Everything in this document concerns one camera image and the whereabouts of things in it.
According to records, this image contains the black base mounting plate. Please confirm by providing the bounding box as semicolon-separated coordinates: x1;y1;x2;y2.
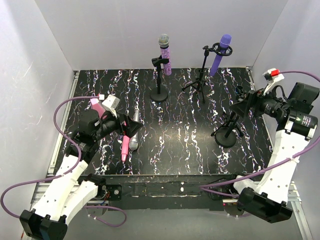
77;174;257;212

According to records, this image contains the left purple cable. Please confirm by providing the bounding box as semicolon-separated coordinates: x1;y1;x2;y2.
0;95;127;228

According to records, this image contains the purple cable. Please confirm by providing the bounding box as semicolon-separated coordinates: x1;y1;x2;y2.
0;95;127;228
199;70;320;217

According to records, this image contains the pink microphone case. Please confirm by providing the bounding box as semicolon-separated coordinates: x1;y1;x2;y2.
90;98;106;119

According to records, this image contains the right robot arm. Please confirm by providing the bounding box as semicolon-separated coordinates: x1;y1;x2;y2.
232;82;320;223

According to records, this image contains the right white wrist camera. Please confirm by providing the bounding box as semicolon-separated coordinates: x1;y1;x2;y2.
263;68;285;96

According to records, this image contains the tall tripod microphone stand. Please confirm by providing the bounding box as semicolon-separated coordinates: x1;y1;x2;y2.
181;42;235;104

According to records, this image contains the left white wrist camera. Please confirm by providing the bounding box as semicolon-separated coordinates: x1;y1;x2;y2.
98;94;120;119

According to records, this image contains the round base stand with scissor clamp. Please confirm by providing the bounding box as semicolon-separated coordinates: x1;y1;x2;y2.
211;86;251;148

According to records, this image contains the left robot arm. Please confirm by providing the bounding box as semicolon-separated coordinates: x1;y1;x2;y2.
19;109;143;240

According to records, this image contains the aluminium rail frame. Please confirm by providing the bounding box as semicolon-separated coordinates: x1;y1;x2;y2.
19;68;320;240

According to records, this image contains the silver microphone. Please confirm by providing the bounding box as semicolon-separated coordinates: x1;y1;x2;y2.
128;109;140;151

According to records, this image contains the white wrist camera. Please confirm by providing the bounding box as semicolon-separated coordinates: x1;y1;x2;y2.
98;94;120;119
263;68;285;96

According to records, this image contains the pink microphone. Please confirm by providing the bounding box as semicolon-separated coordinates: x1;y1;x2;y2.
121;135;130;163

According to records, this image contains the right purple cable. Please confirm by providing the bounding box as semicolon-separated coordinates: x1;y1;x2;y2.
199;70;320;217

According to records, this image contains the purple glitter microphone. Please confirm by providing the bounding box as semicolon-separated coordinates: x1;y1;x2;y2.
158;33;172;76

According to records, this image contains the round base stand with clip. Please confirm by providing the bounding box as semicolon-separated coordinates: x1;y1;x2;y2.
150;55;169;103

